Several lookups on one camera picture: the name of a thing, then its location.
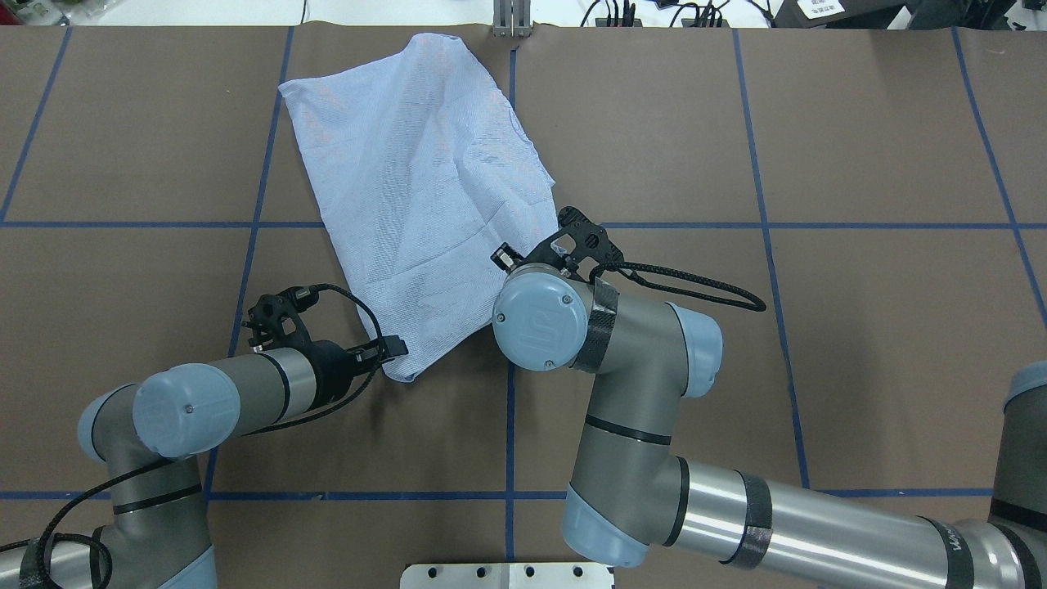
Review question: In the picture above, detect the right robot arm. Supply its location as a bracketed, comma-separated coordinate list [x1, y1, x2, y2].
[492, 264, 1045, 588]

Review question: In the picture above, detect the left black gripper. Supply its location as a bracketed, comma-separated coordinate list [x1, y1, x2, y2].
[309, 335, 409, 407]

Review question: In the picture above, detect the aluminium frame post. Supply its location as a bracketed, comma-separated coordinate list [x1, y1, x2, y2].
[492, 0, 533, 38]

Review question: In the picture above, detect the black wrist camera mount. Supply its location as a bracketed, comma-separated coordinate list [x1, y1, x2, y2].
[490, 206, 626, 284]

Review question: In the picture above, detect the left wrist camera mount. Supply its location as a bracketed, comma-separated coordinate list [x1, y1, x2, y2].
[240, 285, 319, 352]

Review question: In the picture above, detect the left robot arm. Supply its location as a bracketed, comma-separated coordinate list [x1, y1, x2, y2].
[2, 335, 407, 588]

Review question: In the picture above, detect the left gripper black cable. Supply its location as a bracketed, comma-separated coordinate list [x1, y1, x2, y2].
[0, 284, 385, 589]

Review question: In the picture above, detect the light blue striped shirt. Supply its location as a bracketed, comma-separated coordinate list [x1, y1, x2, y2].
[279, 33, 557, 383]

